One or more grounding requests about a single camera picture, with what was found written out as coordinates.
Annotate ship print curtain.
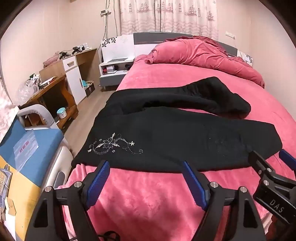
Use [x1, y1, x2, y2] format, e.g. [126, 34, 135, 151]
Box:
[120, 0, 219, 41]

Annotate white socket cable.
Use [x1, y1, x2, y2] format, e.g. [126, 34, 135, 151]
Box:
[234, 37, 244, 57]

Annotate pink duvet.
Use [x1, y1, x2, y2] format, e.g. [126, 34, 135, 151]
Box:
[144, 36, 266, 88]

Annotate dark storage box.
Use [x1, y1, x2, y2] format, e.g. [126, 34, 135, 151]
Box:
[84, 80, 96, 98]

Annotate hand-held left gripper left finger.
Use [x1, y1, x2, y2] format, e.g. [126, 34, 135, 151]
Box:
[27, 160, 110, 241]

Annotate clear sleeve with paper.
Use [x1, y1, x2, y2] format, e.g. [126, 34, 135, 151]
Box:
[13, 132, 39, 170]

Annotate wooden cabinet with white door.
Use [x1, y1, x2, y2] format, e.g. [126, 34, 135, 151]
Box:
[39, 48, 99, 105]

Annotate grey and white headboard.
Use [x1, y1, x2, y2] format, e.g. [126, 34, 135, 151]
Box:
[133, 32, 238, 61]

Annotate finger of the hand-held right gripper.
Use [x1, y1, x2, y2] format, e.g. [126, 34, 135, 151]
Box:
[248, 150, 296, 189]
[279, 149, 296, 168]

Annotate white care bed frame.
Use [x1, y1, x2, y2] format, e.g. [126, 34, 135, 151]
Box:
[40, 144, 75, 191]

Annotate teal lidded pot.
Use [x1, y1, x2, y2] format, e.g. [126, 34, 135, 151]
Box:
[57, 107, 68, 120]

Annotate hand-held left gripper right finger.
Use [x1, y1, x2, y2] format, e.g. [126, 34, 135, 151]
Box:
[182, 161, 269, 241]

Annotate pink folded cloth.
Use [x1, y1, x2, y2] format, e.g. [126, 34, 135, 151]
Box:
[43, 52, 62, 68]

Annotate black embroidered pants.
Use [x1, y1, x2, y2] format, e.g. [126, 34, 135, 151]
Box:
[70, 76, 284, 173]

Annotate desk clutter of papers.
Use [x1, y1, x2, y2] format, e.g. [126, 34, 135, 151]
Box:
[29, 73, 58, 90]

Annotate clear plastic bags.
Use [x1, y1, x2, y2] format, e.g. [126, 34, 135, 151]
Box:
[17, 79, 39, 105]

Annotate hanging power cables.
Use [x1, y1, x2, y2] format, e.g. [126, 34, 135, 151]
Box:
[105, 0, 111, 38]

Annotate white grey flower print nightstand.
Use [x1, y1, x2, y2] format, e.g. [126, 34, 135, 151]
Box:
[238, 49, 254, 66]
[99, 35, 136, 92]

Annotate bed with pink sheet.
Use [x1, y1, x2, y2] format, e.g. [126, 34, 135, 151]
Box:
[55, 52, 296, 241]

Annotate low wooden desk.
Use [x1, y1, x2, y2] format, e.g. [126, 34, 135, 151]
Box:
[22, 75, 78, 130]

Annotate yellow cardboard sheet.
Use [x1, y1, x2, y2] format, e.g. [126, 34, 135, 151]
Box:
[0, 155, 42, 241]

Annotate grey white bed rail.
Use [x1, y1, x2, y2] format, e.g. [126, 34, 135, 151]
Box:
[17, 104, 59, 133]

